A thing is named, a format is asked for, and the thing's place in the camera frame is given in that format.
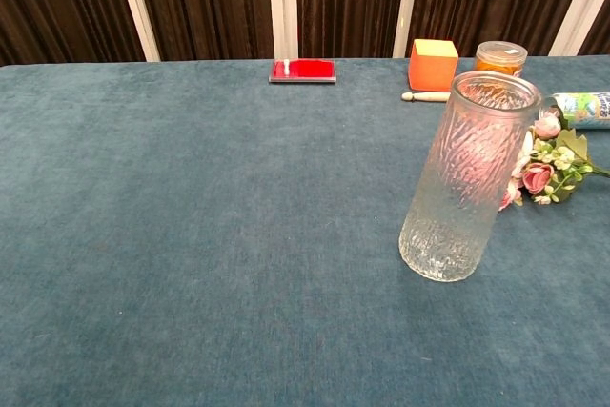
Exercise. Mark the textured clear glass vase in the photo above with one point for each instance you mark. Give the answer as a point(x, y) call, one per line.
point(448, 216)

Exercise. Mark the teal blue table cloth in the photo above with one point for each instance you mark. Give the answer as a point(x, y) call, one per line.
point(190, 235)

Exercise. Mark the red ink pad box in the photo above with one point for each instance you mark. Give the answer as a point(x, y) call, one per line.
point(312, 69)

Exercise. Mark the clear jar with orange contents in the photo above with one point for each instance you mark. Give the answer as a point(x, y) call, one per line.
point(498, 61)

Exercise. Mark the light wooden stick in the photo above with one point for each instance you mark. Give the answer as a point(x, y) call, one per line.
point(426, 96)

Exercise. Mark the white frame post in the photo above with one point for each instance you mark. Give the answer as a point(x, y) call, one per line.
point(579, 2)
point(407, 2)
point(282, 2)
point(136, 2)

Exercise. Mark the pink white artificial flower bouquet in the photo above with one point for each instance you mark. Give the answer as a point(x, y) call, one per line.
point(562, 159)

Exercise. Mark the bottle with blue green label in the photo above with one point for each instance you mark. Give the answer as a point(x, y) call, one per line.
point(583, 109)

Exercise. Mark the orange yellow cube box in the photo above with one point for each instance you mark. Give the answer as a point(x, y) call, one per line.
point(431, 71)

